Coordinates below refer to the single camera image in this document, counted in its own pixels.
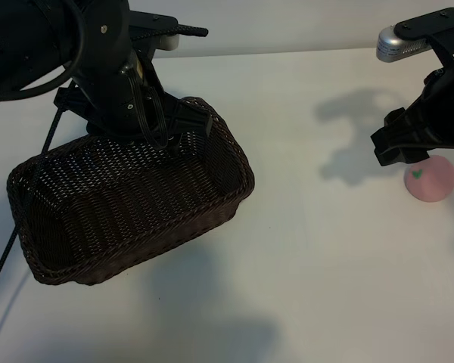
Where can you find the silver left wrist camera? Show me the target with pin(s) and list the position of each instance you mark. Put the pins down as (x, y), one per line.
(170, 42)

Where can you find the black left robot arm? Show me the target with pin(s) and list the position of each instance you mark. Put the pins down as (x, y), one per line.
(19, 38)

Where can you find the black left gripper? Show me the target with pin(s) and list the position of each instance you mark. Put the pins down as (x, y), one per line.
(106, 75)

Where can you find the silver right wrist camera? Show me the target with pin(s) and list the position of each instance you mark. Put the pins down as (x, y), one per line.
(397, 47)

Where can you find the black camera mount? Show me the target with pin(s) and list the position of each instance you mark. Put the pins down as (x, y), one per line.
(431, 24)
(151, 22)

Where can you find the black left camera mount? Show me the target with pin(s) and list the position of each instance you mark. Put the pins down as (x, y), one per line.
(151, 22)

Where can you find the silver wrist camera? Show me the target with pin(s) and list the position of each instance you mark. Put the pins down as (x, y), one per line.
(397, 47)
(170, 42)

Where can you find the pink peach with green leaf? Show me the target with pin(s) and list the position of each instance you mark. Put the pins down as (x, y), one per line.
(433, 185)

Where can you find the dark brown wicker basket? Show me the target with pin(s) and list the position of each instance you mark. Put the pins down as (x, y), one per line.
(117, 211)

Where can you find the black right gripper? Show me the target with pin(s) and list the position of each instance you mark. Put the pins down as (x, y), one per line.
(439, 113)

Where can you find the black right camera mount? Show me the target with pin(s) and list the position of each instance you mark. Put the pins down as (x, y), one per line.
(431, 24)

